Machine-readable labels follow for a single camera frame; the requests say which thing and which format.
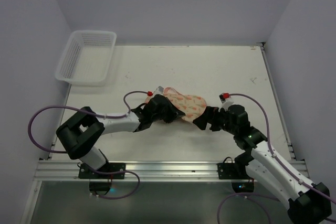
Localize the floral mesh laundry bag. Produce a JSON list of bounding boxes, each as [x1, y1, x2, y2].
[[144, 87, 207, 122]]

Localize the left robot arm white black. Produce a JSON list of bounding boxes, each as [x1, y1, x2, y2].
[[56, 94, 185, 173]]

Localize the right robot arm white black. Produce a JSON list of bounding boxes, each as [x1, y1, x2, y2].
[[193, 105, 332, 223]]

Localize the white plastic mesh basket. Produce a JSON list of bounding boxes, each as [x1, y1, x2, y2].
[[55, 30, 117, 87]]

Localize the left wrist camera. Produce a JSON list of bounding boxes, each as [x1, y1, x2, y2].
[[153, 86, 164, 96]]

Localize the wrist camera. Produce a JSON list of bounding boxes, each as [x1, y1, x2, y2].
[[153, 86, 164, 96], [219, 93, 234, 111]]

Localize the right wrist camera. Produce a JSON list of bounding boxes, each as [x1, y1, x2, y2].
[[219, 93, 234, 111]]

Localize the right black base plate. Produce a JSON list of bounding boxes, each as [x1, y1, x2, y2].
[[216, 157, 246, 180]]

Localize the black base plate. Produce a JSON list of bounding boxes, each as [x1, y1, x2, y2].
[[78, 163, 126, 179], [216, 157, 246, 180]]

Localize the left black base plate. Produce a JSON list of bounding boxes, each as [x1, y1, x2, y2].
[[78, 163, 126, 179]]

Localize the aluminium mounting rail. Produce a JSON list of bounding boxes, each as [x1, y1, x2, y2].
[[34, 161, 309, 182]]

